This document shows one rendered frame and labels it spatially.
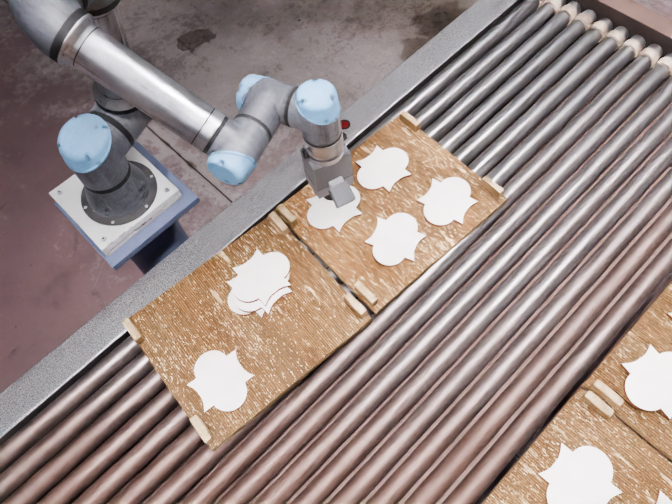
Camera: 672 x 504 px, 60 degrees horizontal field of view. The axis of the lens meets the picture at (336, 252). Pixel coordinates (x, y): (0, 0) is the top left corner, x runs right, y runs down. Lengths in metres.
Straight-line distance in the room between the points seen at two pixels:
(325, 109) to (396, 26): 2.12
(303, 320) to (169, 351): 0.29
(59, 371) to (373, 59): 2.12
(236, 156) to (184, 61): 2.16
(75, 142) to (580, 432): 1.17
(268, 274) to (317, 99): 0.42
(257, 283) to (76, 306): 1.40
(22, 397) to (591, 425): 1.14
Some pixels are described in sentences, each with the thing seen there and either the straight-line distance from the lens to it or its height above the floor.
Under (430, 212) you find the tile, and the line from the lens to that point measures 1.34.
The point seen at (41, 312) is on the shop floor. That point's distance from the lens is 2.63.
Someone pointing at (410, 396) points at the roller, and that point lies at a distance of 1.20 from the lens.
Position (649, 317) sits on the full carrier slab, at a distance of 1.34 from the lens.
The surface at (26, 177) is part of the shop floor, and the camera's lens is 3.03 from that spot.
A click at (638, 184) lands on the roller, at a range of 1.52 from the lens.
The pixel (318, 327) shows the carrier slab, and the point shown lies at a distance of 1.23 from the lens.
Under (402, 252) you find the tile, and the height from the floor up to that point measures 0.94.
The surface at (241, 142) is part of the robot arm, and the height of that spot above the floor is 1.30.
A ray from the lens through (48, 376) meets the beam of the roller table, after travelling 1.41.
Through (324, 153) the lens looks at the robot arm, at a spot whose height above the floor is 1.19.
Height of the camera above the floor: 2.09
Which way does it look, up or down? 62 degrees down
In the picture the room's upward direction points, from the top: 10 degrees counter-clockwise
